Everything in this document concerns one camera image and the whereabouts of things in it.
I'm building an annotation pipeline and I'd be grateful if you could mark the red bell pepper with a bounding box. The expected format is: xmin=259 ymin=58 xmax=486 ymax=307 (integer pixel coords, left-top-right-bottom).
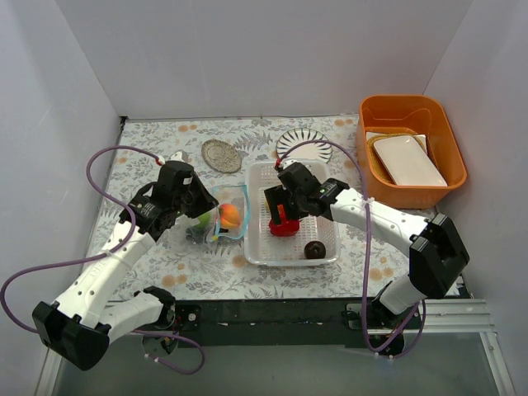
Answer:
xmin=268 ymin=205 xmax=300 ymax=238

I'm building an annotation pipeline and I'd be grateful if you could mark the blue striped round plate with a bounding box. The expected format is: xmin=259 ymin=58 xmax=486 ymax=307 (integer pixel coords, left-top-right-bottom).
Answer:
xmin=276 ymin=128 xmax=332 ymax=163

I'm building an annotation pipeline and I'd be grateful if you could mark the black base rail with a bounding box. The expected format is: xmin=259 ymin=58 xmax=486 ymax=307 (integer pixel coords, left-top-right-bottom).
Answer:
xmin=164 ymin=297 xmax=413 ymax=347

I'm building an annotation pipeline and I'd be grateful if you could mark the floral tablecloth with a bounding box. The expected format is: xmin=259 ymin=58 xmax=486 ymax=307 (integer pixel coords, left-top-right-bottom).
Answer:
xmin=106 ymin=115 xmax=408 ymax=300

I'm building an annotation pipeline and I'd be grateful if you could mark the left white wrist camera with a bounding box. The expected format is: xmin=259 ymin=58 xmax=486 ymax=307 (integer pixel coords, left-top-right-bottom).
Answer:
xmin=156 ymin=150 xmax=188 ymax=166

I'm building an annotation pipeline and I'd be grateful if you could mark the speckled grey oval dish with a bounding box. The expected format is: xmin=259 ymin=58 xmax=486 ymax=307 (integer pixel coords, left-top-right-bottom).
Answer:
xmin=201 ymin=139 xmax=242 ymax=173

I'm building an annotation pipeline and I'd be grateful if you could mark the white rectangular plate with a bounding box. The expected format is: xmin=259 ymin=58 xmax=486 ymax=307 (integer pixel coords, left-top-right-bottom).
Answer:
xmin=372 ymin=134 xmax=447 ymax=187

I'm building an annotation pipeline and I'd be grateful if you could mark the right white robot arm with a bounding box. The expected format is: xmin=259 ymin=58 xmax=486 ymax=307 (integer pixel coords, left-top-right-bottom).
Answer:
xmin=264 ymin=162 xmax=469 ymax=328

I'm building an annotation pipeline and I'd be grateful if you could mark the clear zip top bag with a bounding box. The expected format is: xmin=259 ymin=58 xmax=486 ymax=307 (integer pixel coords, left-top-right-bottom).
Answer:
xmin=174 ymin=184 xmax=251 ymax=252

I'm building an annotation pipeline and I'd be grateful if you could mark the orange plastic bin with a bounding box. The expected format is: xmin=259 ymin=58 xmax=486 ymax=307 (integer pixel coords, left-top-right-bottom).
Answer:
xmin=356 ymin=95 xmax=467 ymax=209

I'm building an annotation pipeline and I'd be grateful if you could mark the peach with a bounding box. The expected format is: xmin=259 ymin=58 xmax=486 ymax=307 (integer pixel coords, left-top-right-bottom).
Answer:
xmin=218 ymin=203 xmax=241 ymax=230

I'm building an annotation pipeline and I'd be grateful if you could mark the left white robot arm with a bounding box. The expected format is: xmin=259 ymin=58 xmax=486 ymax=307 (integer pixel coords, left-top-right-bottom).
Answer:
xmin=32 ymin=161 xmax=218 ymax=370

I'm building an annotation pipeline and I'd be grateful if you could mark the dark purple mangosteen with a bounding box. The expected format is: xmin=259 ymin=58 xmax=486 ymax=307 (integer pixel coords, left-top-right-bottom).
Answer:
xmin=304 ymin=241 xmax=327 ymax=260

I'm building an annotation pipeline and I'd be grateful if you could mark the black grape bunch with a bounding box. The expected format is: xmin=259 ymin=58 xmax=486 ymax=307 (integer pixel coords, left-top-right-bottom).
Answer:
xmin=186 ymin=224 xmax=212 ymax=244

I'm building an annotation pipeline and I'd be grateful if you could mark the small green fruit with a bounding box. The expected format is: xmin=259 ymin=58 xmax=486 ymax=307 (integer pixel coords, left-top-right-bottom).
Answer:
xmin=192 ymin=211 xmax=214 ymax=229

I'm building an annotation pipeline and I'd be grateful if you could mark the white plastic basket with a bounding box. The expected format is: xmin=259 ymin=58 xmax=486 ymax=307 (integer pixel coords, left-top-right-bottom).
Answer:
xmin=243 ymin=160 xmax=340 ymax=266

